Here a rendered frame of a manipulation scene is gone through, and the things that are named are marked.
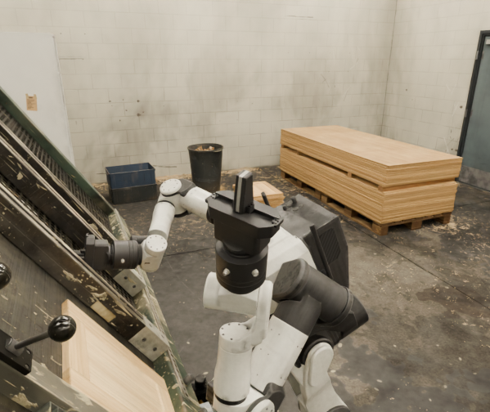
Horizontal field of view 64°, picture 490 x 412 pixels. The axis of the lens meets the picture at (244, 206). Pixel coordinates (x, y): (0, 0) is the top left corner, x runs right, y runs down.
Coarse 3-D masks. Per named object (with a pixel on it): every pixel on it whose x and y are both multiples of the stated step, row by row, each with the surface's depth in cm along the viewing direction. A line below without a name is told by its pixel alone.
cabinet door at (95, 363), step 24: (72, 312) 96; (96, 336) 99; (72, 360) 80; (96, 360) 89; (120, 360) 101; (72, 384) 73; (96, 384) 82; (120, 384) 92; (144, 384) 104; (120, 408) 83; (144, 408) 94; (168, 408) 106
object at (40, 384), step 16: (0, 368) 58; (32, 368) 62; (0, 384) 58; (16, 384) 59; (32, 384) 60; (48, 384) 63; (64, 384) 67; (16, 400) 60; (32, 400) 61; (48, 400) 62; (64, 400) 64; (80, 400) 68
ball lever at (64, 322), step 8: (56, 320) 55; (64, 320) 56; (72, 320) 56; (48, 328) 55; (56, 328) 55; (64, 328) 55; (72, 328) 56; (40, 336) 57; (48, 336) 57; (56, 336) 55; (64, 336) 55; (72, 336) 56; (8, 344) 59; (16, 344) 59; (24, 344) 58; (16, 352) 59
